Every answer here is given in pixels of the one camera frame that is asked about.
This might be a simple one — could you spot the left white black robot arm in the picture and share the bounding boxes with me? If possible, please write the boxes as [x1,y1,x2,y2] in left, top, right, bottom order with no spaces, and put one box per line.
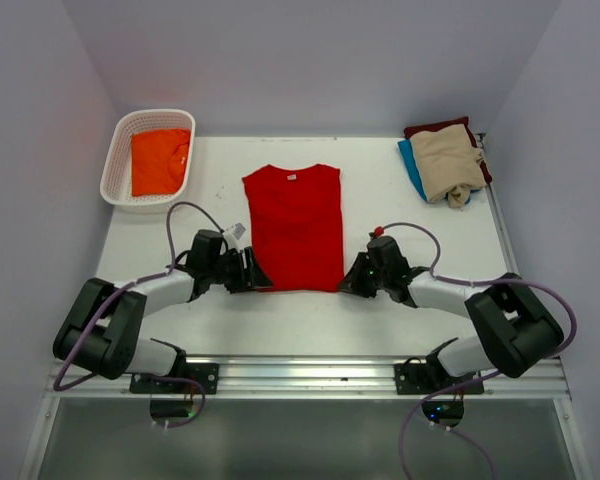
[52,230,273,393]

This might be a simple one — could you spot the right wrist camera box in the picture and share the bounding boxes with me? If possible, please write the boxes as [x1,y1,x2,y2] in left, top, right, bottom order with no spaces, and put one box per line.
[369,226,385,240]

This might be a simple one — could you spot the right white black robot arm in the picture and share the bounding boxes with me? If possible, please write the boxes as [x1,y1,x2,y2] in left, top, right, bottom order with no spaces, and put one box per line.
[338,236,564,394]

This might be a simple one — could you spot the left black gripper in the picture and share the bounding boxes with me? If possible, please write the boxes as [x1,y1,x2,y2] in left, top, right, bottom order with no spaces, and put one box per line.
[207,246,271,293]

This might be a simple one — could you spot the orange t shirt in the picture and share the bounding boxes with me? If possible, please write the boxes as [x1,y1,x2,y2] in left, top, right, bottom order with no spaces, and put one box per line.
[131,128,191,197]

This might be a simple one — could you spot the blue folded t shirt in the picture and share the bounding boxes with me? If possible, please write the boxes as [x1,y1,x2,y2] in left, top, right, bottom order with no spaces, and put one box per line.
[398,139,448,203]

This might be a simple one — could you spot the red t shirt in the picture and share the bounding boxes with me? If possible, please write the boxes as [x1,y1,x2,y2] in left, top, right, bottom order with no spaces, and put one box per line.
[242,164,345,293]

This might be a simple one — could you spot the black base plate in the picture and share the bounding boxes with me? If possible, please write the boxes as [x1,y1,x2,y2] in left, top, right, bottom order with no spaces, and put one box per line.
[129,362,219,395]
[393,357,480,395]

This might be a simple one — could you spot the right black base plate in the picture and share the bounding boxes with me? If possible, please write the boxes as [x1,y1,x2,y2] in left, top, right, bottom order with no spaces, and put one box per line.
[393,357,480,395]

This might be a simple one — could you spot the aluminium mounting rail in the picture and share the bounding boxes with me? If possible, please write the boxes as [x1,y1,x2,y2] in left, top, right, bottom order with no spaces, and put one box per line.
[43,324,571,400]

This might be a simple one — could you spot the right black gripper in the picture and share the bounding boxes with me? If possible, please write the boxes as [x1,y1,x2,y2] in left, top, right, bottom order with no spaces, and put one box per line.
[336,251,389,298]

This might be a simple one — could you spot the beige folded t shirt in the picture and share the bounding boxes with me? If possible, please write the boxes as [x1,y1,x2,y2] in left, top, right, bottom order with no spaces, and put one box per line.
[410,125,486,208]

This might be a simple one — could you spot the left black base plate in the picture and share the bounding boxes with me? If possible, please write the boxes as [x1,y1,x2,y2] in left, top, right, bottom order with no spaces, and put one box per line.
[129,362,219,395]

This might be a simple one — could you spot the maroon folded t shirt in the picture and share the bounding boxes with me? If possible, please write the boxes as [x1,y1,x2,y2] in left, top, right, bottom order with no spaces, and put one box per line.
[403,116,492,185]

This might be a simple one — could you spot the white plastic basket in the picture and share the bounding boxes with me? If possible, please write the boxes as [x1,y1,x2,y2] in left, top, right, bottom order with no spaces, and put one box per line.
[100,109,196,214]

